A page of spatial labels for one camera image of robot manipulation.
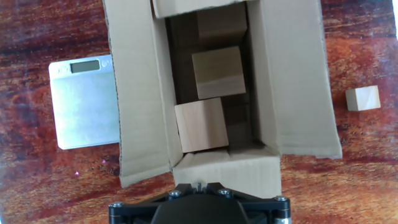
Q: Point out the small wooden cube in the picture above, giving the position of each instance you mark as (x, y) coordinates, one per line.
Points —
(363, 98)

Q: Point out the brown cardboard box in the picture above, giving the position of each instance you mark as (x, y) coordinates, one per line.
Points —
(289, 77)

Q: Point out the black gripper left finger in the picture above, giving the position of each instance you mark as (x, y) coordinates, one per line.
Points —
(133, 211)

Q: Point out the pale wooden block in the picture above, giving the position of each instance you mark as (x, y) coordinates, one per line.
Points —
(201, 124)
(219, 73)
(222, 21)

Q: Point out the silver digital scale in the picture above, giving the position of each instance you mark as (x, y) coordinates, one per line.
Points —
(84, 109)

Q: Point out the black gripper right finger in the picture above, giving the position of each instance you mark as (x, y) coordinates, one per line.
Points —
(267, 210)

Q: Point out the wood grain table mat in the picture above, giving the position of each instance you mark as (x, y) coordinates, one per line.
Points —
(357, 171)

